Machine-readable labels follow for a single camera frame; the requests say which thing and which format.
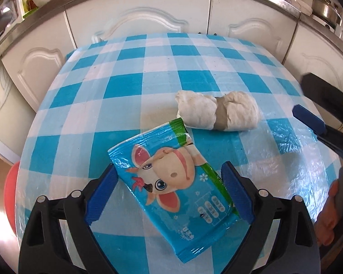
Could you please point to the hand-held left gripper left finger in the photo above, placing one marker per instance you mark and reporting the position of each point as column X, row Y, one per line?
column 101, row 198

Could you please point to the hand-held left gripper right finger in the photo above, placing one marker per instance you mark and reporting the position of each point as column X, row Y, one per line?
column 237, row 195

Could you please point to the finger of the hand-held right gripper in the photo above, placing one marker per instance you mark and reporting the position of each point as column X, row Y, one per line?
column 323, row 90
column 308, row 118

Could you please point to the blue cartoon wet wipes packet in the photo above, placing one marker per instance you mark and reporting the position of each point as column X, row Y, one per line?
column 165, row 182

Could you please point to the person's right hand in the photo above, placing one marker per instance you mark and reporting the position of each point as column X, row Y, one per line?
column 327, row 222

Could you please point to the steel pot with lid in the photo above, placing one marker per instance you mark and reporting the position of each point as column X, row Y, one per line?
column 327, row 10

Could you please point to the patterned white bowl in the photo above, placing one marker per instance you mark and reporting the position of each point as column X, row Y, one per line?
column 297, row 4

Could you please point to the red stool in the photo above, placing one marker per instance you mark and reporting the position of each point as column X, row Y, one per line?
column 10, row 194

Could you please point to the white paper roll grey tape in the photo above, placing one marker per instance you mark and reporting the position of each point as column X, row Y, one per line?
column 200, row 111

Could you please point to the blue checked tablecloth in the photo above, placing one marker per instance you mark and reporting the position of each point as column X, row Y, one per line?
column 125, row 85

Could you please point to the white floral door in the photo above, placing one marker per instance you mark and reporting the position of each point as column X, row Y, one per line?
column 0, row 97

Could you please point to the white kitchen cabinet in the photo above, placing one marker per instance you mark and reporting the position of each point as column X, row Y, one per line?
column 148, row 11

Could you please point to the metal ladle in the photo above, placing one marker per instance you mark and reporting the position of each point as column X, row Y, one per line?
column 2, row 17

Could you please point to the white dish rack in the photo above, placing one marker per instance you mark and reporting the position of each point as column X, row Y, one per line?
column 15, row 2

